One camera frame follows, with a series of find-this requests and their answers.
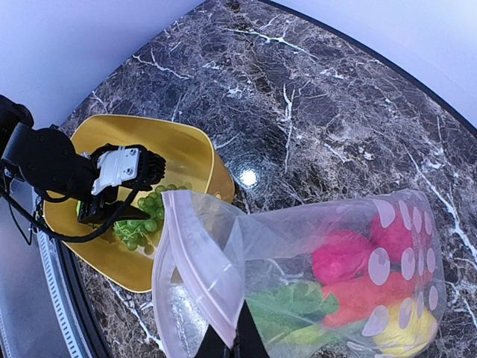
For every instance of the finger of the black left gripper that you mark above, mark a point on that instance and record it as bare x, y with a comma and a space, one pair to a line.
134, 213

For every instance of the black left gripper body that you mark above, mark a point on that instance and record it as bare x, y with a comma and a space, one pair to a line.
99, 208

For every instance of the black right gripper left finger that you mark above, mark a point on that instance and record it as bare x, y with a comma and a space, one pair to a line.
212, 346

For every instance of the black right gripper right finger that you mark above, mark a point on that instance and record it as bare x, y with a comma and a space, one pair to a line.
248, 343

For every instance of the green grape bunch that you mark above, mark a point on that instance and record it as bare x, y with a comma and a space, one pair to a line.
143, 234

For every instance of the green leafy vegetable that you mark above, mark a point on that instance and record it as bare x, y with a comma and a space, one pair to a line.
281, 311

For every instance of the green bumpy cucumber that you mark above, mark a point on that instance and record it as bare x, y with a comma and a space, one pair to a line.
316, 336

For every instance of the orange carrot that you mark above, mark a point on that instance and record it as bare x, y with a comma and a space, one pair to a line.
359, 297

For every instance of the red tomato front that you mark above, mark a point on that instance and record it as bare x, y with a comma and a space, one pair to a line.
343, 256

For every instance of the clear zip top bag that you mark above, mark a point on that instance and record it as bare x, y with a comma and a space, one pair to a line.
212, 256

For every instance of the yellow lemon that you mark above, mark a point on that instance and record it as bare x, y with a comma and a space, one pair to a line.
409, 330

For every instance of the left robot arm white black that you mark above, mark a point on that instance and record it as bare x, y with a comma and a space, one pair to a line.
46, 159

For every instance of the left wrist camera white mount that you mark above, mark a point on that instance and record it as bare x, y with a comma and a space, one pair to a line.
126, 166

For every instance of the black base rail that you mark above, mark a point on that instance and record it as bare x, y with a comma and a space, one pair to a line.
88, 330

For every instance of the white slotted cable duct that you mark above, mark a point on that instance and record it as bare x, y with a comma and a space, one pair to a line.
73, 336

